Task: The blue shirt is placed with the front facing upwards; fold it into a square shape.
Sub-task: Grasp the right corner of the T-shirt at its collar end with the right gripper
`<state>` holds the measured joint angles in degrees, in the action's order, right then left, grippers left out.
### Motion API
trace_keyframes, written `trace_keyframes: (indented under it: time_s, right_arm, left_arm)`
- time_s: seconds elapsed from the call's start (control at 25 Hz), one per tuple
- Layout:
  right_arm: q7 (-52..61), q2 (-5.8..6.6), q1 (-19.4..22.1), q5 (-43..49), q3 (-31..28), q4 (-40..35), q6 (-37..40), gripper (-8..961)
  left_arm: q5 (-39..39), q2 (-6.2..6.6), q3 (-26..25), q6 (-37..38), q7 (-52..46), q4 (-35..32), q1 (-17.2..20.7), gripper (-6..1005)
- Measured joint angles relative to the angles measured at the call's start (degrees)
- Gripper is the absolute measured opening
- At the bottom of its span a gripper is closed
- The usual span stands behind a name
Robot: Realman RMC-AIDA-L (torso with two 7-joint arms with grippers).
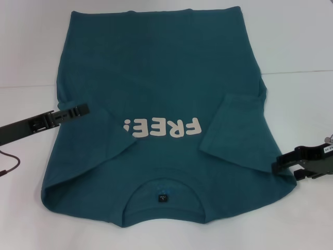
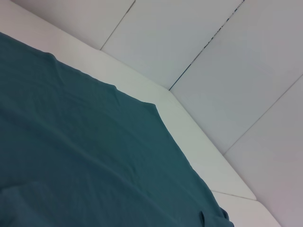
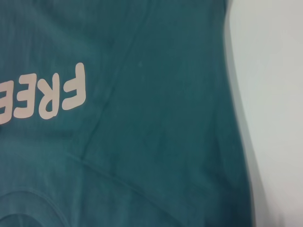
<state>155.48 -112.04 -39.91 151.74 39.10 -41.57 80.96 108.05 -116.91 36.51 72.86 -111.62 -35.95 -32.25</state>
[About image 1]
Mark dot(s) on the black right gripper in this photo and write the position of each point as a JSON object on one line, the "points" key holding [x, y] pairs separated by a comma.
{"points": [[317, 161]]}

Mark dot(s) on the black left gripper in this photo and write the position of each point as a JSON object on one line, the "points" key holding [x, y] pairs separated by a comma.
{"points": [[23, 129]]}

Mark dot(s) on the teal blue FREE t-shirt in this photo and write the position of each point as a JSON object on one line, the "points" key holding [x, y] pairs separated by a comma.
{"points": [[161, 65]]}

